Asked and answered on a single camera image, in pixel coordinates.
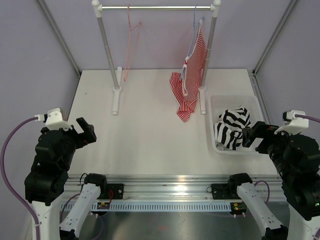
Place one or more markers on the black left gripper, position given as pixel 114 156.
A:
pixel 88 135

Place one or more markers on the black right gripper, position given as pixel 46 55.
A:
pixel 261 129

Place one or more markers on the black white striped tank top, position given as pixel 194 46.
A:
pixel 228 130

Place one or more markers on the pink wire hanger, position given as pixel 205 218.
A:
pixel 132 43

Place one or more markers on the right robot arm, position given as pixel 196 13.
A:
pixel 296 158

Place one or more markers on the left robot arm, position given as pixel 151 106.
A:
pixel 45 184

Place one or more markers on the red white striped tank top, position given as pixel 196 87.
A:
pixel 185 84

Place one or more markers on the white plastic perforated basket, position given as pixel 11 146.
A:
pixel 220 102

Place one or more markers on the white metal clothes rack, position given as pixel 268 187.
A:
pixel 164 39

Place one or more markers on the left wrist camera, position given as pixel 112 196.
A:
pixel 53 120

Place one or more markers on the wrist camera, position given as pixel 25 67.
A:
pixel 53 120
pixel 294 124

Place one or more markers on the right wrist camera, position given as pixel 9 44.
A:
pixel 294 124

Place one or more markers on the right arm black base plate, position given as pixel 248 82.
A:
pixel 221 191

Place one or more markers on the aluminium enclosure frame rail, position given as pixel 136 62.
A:
pixel 253 73

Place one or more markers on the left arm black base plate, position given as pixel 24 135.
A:
pixel 115 191

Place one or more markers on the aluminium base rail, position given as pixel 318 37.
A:
pixel 172 188

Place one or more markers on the white slotted cable duct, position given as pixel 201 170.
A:
pixel 144 206

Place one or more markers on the light blue wire hanger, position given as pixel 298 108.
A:
pixel 196 25

